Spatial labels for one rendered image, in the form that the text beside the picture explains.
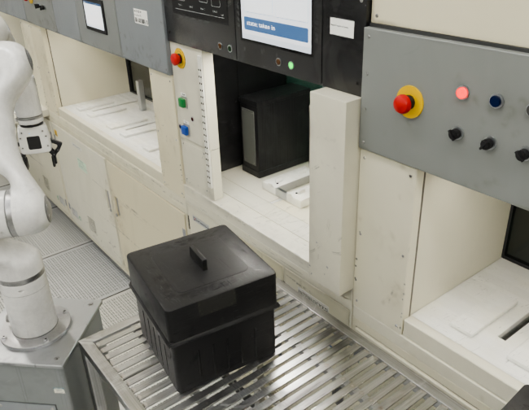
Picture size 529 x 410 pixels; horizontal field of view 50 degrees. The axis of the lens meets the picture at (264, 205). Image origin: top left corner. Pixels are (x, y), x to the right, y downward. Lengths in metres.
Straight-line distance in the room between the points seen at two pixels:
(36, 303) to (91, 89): 1.94
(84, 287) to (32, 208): 1.78
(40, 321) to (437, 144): 1.12
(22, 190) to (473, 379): 1.15
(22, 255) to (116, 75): 2.00
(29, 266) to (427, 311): 1.02
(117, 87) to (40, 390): 2.12
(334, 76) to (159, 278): 0.63
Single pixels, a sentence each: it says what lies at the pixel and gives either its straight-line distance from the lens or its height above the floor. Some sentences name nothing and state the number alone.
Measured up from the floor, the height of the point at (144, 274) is 1.01.
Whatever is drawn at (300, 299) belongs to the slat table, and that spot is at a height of 0.76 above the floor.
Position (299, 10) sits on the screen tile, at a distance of 1.44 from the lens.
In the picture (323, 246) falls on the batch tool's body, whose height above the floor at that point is 1.00.
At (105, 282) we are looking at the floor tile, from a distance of 3.25.
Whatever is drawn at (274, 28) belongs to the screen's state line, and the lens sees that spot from 1.52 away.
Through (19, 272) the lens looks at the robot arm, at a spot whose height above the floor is 0.99.
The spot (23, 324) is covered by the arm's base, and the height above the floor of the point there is 0.82.
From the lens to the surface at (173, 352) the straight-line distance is 1.37.
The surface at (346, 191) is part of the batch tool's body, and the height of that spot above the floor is 1.18.
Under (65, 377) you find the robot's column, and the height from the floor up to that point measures 0.71.
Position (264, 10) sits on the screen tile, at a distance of 1.55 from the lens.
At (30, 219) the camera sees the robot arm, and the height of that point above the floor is 1.13.
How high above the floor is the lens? 1.79
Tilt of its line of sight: 28 degrees down
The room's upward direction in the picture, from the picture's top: 2 degrees counter-clockwise
